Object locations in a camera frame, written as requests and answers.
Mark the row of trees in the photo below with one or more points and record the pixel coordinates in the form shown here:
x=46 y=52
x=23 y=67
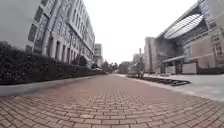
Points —
x=113 y=66

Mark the pale tower building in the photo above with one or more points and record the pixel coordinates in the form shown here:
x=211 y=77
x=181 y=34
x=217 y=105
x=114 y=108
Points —
x=98 y=53

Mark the red brick path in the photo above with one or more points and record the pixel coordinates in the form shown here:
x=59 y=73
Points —
x=110 y=100

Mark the low dark planter bed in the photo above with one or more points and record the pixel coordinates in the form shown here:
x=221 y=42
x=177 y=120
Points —
x=160 y=80

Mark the large grey stone building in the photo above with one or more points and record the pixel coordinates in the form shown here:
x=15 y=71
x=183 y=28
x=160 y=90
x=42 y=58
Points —
x=56 y=26

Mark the building with glass roof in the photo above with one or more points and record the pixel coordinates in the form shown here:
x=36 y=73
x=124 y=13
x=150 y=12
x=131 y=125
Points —
x=190 y=43

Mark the dark green hedge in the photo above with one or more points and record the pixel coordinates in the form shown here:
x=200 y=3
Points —
x=30 y=68

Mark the grey kerb strip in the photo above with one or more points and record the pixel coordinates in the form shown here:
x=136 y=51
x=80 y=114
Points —
x=23 y=88

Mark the grey paved plaza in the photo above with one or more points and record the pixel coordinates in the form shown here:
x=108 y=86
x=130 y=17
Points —
x=203 y=85

